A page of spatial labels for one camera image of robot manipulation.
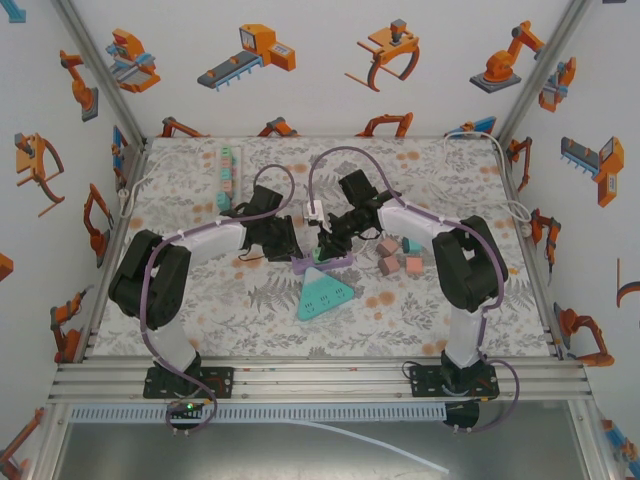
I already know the purple power strip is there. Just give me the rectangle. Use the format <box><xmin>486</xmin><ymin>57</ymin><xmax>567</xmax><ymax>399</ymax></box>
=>
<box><xmin>291</xmin><ymin>252</ymin><xmax>354</xmax><ymax>276</ymax></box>

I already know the teal triangular power strip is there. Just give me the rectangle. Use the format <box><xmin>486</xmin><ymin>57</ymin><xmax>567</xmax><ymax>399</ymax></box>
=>
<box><xmin>293</xmin><ymin>266</ymin><xmax>355</xmax><ymax>323</ymax></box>

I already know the circuit board with green light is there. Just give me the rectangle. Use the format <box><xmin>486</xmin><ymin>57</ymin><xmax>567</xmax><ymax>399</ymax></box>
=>
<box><xmin>166</xmin><ymin>398</ymin><xmax>210</xmax><ymax>417</ymax></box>

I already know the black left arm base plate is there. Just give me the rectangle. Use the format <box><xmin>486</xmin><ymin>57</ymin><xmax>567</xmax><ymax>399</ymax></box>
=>
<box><xmin>143</xmin><ymin>366</ymin><xmax>235</xmax><ymax>400</ymax></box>

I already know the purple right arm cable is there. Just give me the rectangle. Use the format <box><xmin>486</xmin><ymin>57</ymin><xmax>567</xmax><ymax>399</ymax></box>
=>
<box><xmin>305</xmin><ymin>144</ymin><xmax>524</xmax><ymax>436</ymax></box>

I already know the aluminium front frame rail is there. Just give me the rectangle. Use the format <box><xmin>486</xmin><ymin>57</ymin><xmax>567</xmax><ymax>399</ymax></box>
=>
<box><xmin>47</xmin><ymin>358</ymin><xmax>597</xmax><ymax>404</ymax></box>

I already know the white long power strip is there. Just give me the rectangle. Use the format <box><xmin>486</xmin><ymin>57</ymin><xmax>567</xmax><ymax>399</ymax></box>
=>
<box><xmin>213</xmin><ymin>144</ymin><xmax>247</xmax><ymax>212</ymax></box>

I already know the aluminium left side rail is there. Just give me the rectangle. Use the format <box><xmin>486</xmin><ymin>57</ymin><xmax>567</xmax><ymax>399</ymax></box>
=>
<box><xmin>79</xmin><ymin>138</ymin><xmax>152</xmax><ymax>364</ymax></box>

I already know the floral patterned table mat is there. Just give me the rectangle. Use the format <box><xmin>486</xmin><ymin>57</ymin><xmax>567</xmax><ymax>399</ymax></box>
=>
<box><xmin>92</xmin><ymin>137</ymin><xmax>556</xmax><ymax>359</ymax></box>

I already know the aluminium right side rail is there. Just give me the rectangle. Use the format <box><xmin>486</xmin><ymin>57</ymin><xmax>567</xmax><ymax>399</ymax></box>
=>
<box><xmin>498</xmin><ymin>138</ymin><xmax>569</xmax><ymax>362</ymax></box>

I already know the white cable with plug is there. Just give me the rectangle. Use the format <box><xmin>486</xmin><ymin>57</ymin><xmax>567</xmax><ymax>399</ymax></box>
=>
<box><xmin>427</xmin><ymin>130</ymin><xmax>534</xmax><ymax>239</ymax></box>

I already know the aluminium right corner post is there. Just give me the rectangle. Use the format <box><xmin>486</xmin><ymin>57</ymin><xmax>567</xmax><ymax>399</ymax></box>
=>
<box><xmin>496</xmin><ymin>0</ymin><xmax>595</xmax><ymax>144</ymax></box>

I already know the white plastic tube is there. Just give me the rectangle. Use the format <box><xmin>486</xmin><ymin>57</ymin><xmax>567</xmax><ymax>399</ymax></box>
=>
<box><xmin>289</xmin><ymin>418</ymin><xmax>451</xmax><ymax>475</ymax></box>

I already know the aluminium left corner post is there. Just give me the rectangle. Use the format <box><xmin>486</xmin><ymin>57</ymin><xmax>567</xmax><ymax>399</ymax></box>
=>
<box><xmin>52</xmin><ymin>0</ymin><xmax>150</xmax><ymax>144</ymax></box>

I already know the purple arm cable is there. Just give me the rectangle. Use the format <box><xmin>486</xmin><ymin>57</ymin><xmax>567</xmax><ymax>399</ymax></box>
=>
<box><xmin>305</xmin><ymin>144</ymin><xmax>524</xmax><ymax>436</ymax></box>
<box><xmin>139</xmin><ymin>163</ymin><xmax>296</xmax><ymax>439</ymax></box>

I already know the white power strip cable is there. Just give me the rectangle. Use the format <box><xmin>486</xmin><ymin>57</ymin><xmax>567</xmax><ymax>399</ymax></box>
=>
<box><xmin>117</xmin><ymin>141</ymin><xmax>221</xmax><ymax>219</ymax></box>

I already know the aluminium corner post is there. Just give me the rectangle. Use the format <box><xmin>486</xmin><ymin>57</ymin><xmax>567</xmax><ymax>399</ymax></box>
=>
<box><xmin>496</xmin><ymin>0</ymin><xmax>595</xmax><ymax>144</ymax></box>
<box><xmin>52</xmin><ymin>0</ymin><xmax>150</xmax><ymax>144</ymax></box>

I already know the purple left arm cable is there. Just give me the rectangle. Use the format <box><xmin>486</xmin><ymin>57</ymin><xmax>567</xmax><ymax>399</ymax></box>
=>
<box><xmin>139</xmin><ymin>163</ymin><xmax>296</xmax><ymax>439</ymax></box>

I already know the white slotted cable tray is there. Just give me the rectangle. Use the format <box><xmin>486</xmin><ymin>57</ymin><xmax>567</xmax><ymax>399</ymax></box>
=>
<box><xmin>68</xmin><ymin>403</ymin><xmax>448</xmax><ymax>422</ymax></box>

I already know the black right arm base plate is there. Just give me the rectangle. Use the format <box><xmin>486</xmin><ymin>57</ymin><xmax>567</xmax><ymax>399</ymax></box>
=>
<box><xmin>408</xmin><ymin>363</ymin><xmax>500</xmax><ymax>400</ymax></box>

